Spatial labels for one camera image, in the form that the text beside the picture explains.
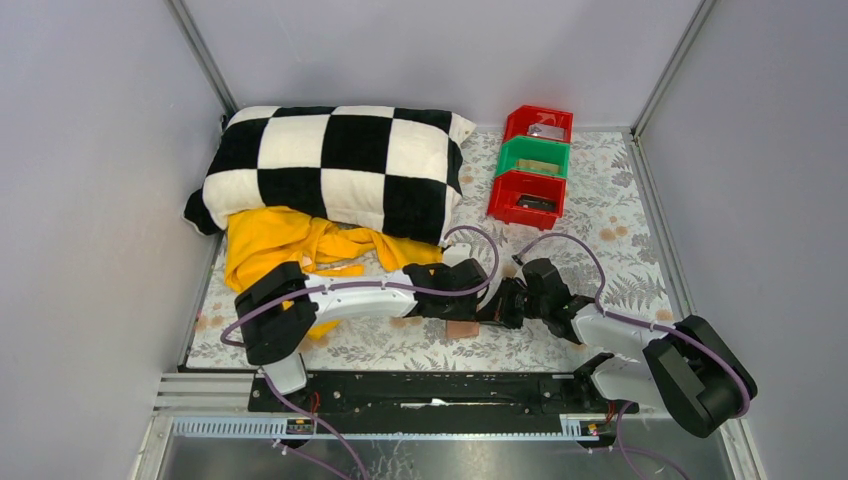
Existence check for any pink leather card holder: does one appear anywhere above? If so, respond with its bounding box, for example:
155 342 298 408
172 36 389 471
445 321 480 340

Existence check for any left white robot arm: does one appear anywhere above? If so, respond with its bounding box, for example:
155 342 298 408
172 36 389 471
221 258 492 394

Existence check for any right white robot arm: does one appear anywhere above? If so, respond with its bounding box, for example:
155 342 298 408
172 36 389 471
476 259 758 438

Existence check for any front red plastic bin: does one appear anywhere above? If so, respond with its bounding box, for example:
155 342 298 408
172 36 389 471
487 170 567 231

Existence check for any red plastic bin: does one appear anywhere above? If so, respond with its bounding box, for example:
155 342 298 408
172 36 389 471
502 105 573 144
487 170 567 231

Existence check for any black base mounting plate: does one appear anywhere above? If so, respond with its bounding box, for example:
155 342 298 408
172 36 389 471
247 370 624 432

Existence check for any black white checkered pillow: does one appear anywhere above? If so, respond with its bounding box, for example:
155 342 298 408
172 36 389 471
183 106 476 245

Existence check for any green plastic bin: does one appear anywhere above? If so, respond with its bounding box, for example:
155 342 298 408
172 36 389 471
495 136 571 178

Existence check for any back red plastic bin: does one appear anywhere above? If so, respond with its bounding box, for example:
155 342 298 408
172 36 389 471
502 105 573 144

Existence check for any yellow cloth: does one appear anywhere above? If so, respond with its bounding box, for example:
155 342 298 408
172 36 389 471
224 205 444 340

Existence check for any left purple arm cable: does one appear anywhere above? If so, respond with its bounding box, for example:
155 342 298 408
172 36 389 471
219 225 501 350

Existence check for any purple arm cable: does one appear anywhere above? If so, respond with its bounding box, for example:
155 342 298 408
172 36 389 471
511 231 757 420
219 225 501 350

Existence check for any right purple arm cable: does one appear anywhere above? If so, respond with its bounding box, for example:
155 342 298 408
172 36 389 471
511 231 757 420

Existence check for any grey slotted cable duct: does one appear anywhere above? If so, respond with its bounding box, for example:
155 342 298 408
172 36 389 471
172 415 600 443

